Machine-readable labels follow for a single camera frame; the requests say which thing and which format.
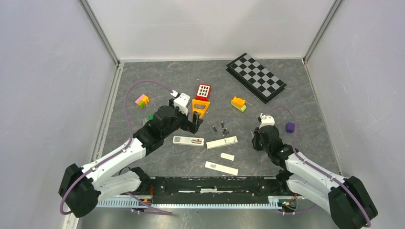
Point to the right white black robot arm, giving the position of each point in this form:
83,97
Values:
344,198

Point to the long white remote back cover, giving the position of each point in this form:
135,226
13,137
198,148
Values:
221,168

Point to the white slotted cable duct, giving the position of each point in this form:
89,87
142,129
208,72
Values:
129,202

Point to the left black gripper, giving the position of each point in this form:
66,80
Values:
191,126

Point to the purple cube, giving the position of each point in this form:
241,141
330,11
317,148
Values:
290,127

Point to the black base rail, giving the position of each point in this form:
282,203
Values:
212,190

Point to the white battery cover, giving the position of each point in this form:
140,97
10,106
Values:
227,156

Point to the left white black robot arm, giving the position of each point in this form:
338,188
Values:
83,187

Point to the orange green toy block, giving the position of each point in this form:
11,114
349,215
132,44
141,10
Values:
238,103

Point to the white remote control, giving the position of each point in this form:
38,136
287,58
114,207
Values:
188,141
221,142

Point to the pink yellow green blocks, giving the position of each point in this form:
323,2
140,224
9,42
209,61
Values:
142,101

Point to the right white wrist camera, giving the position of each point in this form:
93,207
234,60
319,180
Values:
265,120

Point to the black grey checkerboard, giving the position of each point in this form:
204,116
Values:
255,77

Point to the red white window block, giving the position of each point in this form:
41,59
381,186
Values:
203,92

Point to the green blue grey blocks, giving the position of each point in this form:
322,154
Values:
145,120

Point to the orange triangular plastic frame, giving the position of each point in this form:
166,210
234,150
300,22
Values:
200,107

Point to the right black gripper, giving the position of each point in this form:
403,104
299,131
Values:
255,139

